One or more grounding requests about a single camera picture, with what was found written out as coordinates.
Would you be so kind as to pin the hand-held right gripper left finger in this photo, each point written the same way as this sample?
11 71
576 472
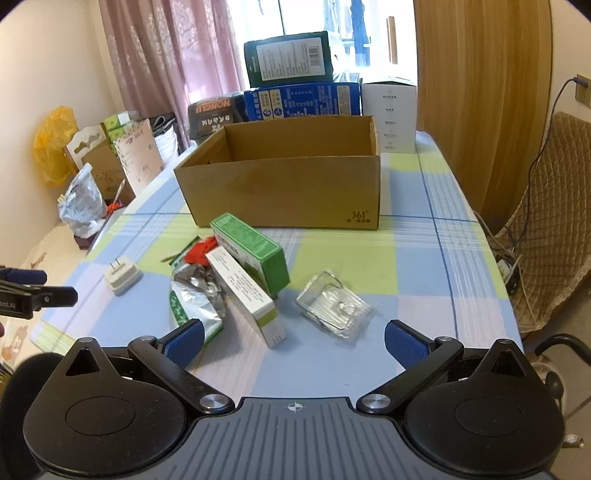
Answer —
184 344

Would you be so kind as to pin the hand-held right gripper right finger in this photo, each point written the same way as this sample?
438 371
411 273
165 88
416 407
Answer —
406 346

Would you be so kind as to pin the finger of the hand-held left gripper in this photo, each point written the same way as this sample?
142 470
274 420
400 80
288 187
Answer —
55 297
25 275

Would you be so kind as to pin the silver foil bag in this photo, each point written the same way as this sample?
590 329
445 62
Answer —
194 300

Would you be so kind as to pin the white plug adapter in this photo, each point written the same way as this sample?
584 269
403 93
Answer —
122 279

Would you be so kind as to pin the clear plastic package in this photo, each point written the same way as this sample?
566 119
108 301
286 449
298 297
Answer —
332 307

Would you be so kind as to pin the red candy packet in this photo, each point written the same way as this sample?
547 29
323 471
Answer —
198 251

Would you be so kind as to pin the wooden spoon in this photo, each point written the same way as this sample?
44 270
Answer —
180 249

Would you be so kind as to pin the green and white medicine box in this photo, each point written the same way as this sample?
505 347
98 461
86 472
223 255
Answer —
249 240

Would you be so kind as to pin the brown cardboard box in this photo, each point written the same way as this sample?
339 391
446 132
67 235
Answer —
286 194

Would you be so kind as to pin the dark red box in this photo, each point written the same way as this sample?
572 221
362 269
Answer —
85 241

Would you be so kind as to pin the checked tablecloth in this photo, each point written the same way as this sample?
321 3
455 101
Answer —
415 277

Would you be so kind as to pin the white printed plastic bag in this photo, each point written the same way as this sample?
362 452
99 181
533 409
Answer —
81 203

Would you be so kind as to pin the pen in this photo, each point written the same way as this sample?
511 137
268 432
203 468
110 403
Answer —
119 191

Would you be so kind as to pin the power strip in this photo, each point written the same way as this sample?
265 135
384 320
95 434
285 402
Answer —
507 268

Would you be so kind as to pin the brown cardboard hang package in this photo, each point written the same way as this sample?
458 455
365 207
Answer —
101 170

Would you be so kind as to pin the yellow plastic bag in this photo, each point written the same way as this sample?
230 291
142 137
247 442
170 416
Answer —
53 147

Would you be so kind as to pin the white carton with pink print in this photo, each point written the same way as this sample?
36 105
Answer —
138 157

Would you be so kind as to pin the green and white small box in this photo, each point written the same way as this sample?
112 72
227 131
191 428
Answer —
115 124

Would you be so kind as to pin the tan quilted chair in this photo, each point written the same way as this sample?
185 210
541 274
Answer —
558 207

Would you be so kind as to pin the black box with red label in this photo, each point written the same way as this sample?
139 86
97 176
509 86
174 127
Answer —
212 115

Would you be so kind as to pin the tall white box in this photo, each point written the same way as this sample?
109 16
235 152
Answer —
392 115

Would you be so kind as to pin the pink curtain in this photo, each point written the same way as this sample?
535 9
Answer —
152 55

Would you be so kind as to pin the blue box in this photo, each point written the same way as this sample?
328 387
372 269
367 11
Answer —
314 99

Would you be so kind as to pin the dark green box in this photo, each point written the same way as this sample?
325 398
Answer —
286 60

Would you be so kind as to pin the black chair frame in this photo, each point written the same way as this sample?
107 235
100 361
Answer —
561 339

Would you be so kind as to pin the wall outlet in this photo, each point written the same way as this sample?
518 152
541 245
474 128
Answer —
584 92

